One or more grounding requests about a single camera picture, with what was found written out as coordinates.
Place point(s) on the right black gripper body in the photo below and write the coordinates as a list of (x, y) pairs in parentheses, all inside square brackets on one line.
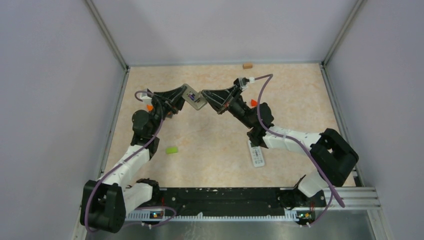
[(233, 104)]

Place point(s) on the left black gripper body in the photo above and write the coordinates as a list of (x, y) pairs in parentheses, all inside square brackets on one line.
[(163, 106)]

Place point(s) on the white remote control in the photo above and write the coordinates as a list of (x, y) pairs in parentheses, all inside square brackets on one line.
[(256, 155), (200, 100)]

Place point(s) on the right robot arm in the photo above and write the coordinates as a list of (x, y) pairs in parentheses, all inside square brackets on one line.
[(333, 158)]

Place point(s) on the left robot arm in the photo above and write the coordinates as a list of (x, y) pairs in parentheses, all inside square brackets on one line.
[(103, 204)]

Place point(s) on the white remote control upright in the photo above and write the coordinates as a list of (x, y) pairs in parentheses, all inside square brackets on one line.
[(256, 155)]

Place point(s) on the red block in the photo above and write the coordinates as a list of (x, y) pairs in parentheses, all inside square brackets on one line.
[(253, 103)]

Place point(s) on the orange tape roll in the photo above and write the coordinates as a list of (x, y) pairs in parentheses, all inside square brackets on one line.
[(149, 107)]

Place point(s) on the green block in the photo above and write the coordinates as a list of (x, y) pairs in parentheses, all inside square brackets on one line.
[(171, 150)]

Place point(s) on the tan wooden block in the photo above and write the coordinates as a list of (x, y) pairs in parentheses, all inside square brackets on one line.
[(247, 65)]

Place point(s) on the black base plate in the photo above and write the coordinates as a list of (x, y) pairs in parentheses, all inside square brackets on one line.
[(234, 202)]

